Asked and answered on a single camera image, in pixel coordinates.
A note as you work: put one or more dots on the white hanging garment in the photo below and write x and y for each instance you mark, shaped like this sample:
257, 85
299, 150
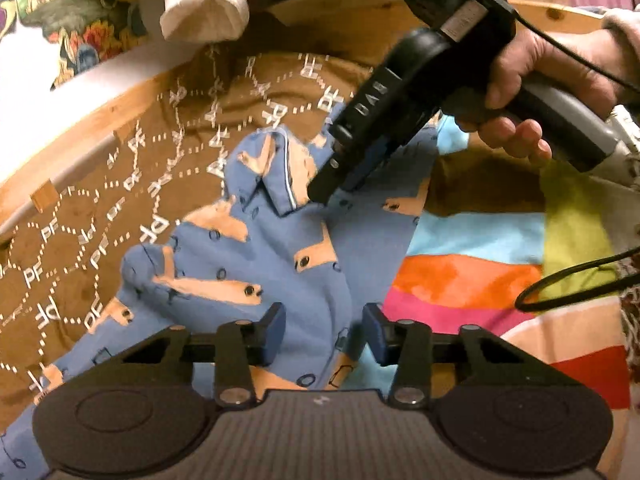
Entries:
205, 10

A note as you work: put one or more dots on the colourful striped blanket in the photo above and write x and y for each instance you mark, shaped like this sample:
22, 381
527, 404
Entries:
475, 265

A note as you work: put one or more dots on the floral wall poster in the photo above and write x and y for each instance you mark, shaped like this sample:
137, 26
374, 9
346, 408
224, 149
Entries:
85, 25

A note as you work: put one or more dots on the person's right forearm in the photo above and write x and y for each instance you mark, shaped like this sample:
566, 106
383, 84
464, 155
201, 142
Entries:
625, 27

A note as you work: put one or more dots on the wooden bed frame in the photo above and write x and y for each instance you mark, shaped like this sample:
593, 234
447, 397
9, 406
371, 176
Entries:
90, 115

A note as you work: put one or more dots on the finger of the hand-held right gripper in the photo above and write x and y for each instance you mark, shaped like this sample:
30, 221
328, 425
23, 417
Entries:
327, 175
365, 167

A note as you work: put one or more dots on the blue patterned pants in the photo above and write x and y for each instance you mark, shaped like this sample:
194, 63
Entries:
280, 280

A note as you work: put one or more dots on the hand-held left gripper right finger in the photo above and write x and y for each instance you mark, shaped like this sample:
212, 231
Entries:
372, 327

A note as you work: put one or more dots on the brown patterned blanket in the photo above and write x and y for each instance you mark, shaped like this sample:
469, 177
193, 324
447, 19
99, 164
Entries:
85, 270

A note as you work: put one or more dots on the person's right hand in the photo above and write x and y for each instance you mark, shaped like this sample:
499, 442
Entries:
560, 60

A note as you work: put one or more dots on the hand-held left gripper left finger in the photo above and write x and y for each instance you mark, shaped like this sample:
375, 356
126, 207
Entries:
274, 325

